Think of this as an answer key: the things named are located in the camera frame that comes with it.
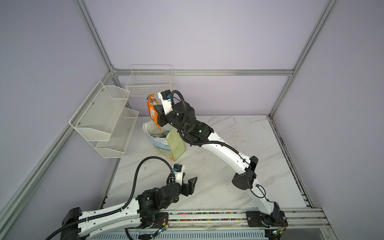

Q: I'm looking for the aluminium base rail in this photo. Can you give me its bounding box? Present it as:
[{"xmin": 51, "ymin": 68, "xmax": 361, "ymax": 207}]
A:
[{"xmin": 79, "ymin": 207, "xmax": 338, "ymax": 240}]

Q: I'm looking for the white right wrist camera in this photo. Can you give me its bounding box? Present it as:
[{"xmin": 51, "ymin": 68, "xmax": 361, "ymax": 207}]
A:
[{"xmin": 158, "ymin": 90, "xmax": 173, "ymax": 115}]

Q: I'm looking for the black corrugated cable hose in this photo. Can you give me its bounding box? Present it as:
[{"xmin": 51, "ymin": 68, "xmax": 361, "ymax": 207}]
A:
[{"xmin": 44, "ymin": 156, "xmax": 175, "ymax": 240}]

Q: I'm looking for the orange snack box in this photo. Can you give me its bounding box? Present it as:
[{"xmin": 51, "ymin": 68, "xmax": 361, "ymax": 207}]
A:
[{"xmin": 147, "ymin": 94, "xmax": 162, "ymax": 130}]

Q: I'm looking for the white green paper bag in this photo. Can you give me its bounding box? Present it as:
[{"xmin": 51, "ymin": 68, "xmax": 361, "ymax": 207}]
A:
[{"xmin": 143, "ymin": 121, "xmax": 186, "ymax": 161}]

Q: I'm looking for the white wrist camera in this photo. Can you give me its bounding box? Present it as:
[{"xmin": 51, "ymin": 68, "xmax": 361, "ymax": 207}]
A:
[
  {"xmin": 158, "ymin": 90, "xmax": 173, "ymax": 115},
  {"xmin": 173, "ymin": 164, "xmax": 185, "ymax": 185}
]

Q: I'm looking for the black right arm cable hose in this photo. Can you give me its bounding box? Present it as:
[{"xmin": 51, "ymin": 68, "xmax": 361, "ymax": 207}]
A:
[{"xmin": 169, "ymin": 89, "xmax": 250, "ymax": 166}]

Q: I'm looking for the white mesh wall shelf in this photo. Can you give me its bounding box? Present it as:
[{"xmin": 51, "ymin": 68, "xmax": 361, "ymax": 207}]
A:
[{"xmin": 69, "ymin": 82, "xmax": 139, "ymax": 159}]

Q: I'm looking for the aluminium frame post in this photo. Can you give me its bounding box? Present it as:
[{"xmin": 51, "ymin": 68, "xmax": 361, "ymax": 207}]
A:
[{"xmin": 74, "ymin": 0, "xmax": 115, "ymax": 72}]

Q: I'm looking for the white wire wall basket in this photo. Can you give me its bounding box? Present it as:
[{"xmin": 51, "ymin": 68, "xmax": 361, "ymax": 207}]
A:
[{"xmin": 126, "ymin": 65, "xmax": 174, "ymax": 97}]

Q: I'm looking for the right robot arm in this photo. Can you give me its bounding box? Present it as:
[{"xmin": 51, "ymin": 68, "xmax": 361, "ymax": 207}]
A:
[{"xmin": 148, "ymin": 100, "xmax": 287, "ymax": 228}]

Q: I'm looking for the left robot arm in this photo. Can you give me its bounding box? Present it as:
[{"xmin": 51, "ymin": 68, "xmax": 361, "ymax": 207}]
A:
[{"xmin": 60, "ymin": 177, "xmax": 198, "ymax": 240}]

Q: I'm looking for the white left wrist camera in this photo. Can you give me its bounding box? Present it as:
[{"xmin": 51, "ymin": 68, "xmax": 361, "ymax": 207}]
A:
[{"xmin": 173, "ymin": 164, "xmax": 185, "ymax": 185}]

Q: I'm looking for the right rear frame post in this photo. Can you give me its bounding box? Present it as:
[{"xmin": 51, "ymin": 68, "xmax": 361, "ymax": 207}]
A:
[{"xmin": 269, "ymin": 0, "xmax": 339, "ymax": 118}]

